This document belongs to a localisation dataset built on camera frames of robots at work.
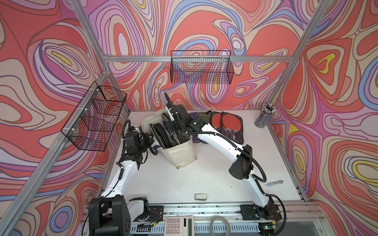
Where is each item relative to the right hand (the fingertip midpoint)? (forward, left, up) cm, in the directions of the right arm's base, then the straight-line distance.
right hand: (170, 124), depth 82 cm
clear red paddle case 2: (+14, -42, -22) cm, 50 cm away
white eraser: (-33, -16, -21) cm, 42 cm away
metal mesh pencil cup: (+16, -64, -6) cm, 66 cm away
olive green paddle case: (+23, -23, -19) cm, 38 cm away
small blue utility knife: (-26, -61, -24) cm, 70 cm away
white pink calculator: (-46, -4, -21) cm, 51 cm away
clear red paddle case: (+18, -31, -18) cm, 40 cm away
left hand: (-3, +9, -5) cm, 11 cm away
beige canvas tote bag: (-16, -6, -6) cm, 18 cm away
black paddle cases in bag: (-6, +2, -5) cm, 8 cm away
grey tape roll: (-44, -24, -20) cm, 54 cm away
